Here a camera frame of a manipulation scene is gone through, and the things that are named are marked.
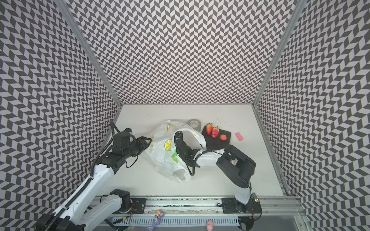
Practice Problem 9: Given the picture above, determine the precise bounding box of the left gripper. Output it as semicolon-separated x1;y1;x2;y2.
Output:
123;136;152;159

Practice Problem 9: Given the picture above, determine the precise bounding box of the white plastic bag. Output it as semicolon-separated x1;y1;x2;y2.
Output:
145;120;207;183

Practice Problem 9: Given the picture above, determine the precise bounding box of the red fake strawberry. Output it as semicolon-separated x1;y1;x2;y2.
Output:
206;123;214;135
211;127;220;139

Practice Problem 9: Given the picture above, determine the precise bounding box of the orange fake peach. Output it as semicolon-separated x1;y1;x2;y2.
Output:
220;134;227;141

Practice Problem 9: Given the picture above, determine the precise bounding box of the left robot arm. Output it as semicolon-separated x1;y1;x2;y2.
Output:
35;129;152;231

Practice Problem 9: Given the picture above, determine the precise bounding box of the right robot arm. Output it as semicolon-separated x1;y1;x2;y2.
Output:
173;131;262;219

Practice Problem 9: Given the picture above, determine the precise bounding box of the clear tape roll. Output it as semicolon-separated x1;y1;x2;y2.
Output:
187;119;202;132

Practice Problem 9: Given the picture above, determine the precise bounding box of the black tray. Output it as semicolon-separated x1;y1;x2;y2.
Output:
201;126;231;150

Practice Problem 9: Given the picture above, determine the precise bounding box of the pink eraser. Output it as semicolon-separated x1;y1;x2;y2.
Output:
235;132;244;141

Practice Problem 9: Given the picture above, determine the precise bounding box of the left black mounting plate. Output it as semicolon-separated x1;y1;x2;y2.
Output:
115;197;147;214

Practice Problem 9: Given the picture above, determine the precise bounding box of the black mounting plate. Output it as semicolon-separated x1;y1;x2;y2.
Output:
115;197;147;214
217;197;262;214

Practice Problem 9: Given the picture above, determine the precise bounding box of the purple toy figure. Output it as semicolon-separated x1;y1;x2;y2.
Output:
147;210;164;231

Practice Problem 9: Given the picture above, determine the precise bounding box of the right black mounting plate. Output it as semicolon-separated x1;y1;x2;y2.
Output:
217;197;262;214

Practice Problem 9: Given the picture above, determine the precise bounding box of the pink toy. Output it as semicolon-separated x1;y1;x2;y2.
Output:
206;220;214;231

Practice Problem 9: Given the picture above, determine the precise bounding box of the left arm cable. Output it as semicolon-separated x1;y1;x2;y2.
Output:
43;121;139;231

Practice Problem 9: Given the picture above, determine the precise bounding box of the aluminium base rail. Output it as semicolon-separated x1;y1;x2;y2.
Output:
57;195;307;217

